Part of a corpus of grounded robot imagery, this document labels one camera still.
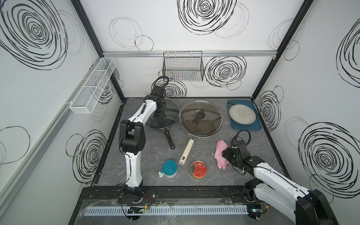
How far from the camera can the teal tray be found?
104 centimetres

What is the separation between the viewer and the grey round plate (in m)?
1.05

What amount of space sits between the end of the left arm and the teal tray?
531 millimetres

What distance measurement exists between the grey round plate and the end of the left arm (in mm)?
533

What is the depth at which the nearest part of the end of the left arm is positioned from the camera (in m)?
0.72

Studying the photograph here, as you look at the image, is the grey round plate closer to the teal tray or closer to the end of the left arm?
the teal tray
